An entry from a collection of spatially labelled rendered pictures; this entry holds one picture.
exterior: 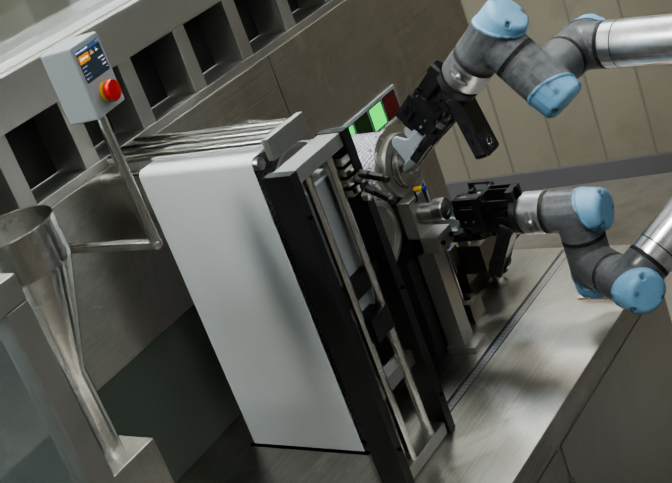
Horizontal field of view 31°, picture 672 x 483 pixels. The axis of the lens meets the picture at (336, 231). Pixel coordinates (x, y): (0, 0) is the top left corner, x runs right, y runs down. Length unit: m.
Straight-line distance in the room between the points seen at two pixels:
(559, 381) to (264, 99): 0.79
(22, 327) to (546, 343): 1.15
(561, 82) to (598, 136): 3.09
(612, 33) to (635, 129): 2.98
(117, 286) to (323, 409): 0.40
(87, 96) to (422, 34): 1.37
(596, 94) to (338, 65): 2.42
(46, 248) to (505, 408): 0.82
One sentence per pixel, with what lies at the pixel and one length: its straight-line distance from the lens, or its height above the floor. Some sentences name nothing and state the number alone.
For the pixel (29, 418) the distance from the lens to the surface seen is 1.25.
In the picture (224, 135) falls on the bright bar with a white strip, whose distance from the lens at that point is 1.92.
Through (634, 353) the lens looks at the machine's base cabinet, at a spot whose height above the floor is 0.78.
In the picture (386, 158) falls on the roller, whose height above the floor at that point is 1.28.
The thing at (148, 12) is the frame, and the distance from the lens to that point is 2.18.
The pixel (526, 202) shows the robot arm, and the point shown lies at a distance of 2.10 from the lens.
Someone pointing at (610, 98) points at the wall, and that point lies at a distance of 4.87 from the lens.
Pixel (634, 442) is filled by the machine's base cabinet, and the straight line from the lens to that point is 2.31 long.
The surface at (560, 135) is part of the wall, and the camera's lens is 4.99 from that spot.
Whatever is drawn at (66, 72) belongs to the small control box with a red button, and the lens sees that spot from 1.62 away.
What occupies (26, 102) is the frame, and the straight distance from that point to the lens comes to 1.97.
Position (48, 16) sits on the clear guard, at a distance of 1.98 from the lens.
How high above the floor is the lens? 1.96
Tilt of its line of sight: 21 degrees down
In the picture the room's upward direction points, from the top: 21 degrees counter-clockwise
